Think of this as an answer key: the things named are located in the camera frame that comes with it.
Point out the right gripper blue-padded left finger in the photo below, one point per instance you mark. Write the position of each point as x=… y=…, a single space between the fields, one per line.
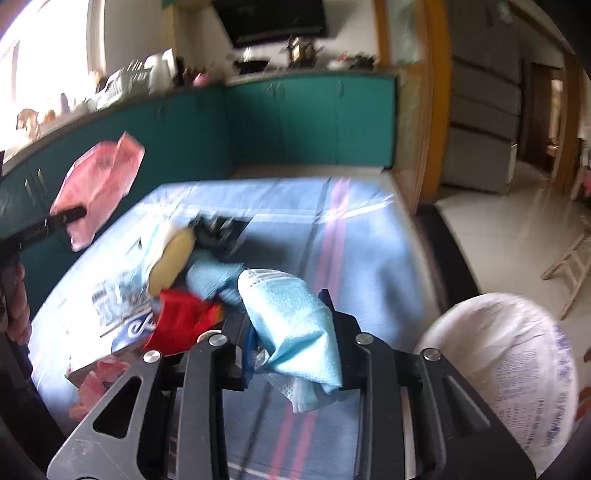
x=163 y=418

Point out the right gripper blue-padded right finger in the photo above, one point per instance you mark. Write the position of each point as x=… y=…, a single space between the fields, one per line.
x=417 y=410

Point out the red wrapper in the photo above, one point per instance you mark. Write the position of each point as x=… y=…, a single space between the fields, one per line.
x=182 y=319

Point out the pink plastic bag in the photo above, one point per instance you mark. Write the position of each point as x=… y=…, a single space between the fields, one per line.
x=98 y=180

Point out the white blue medicine box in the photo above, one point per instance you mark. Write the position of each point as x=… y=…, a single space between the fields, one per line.
x=115 y=319

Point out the white paper cup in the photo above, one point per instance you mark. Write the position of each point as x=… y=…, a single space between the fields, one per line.
x=166 y=253

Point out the green snack bag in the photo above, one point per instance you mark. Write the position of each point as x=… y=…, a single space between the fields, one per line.
x=218 y=234

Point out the pink white wrapper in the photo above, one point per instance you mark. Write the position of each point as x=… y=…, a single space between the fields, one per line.
x=95 y=385

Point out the white lined trash bin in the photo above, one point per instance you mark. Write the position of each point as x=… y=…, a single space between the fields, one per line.
x=515 y=355

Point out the left hand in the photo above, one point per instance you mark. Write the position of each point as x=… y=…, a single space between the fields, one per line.
x=15 y=298

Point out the blue plaid tablecloth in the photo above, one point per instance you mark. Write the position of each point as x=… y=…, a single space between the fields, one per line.
x=349 y=237

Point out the white dish rack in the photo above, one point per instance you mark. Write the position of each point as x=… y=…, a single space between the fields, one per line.
x=125 y=83

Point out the wooden stool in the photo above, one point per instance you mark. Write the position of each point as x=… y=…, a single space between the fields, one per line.
x=574 y=266

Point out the pink bowl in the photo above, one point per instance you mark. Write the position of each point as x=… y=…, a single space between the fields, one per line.
x=202 y=80

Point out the grey refrigerator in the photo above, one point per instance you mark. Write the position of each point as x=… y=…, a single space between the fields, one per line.
x=486 y=95

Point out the black wok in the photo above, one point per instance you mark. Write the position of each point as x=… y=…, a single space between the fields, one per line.
x=251 y=66

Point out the green lower cabinets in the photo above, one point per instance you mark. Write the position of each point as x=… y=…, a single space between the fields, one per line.
x=206 y=133

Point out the black range hood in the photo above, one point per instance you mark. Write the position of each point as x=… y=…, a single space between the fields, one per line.
x=250 y=23

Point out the steel stock pot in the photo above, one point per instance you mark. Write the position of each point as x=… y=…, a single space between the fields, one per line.
x=302 y=52

